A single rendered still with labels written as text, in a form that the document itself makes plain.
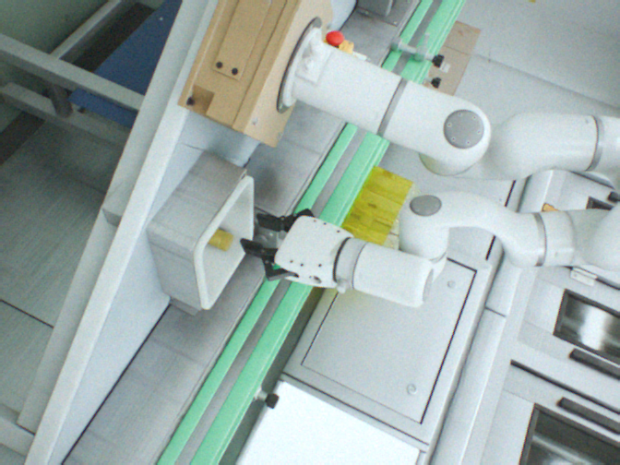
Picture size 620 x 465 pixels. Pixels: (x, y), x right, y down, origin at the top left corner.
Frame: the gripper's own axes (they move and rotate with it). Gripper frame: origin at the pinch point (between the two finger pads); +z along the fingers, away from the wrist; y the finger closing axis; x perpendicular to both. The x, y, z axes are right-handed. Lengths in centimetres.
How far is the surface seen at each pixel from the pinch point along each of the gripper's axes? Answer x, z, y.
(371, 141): -14.9, -2.3, 39.0
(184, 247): 8.2, 5.0, -10.7
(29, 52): 7, 70, 23
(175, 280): -4.2, 11.7, -10.9
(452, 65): -257, 79, 370
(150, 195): 14.1, 10.9, -7.2
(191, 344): -18.4, 10.9, -15.7
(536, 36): -349, 39, 556
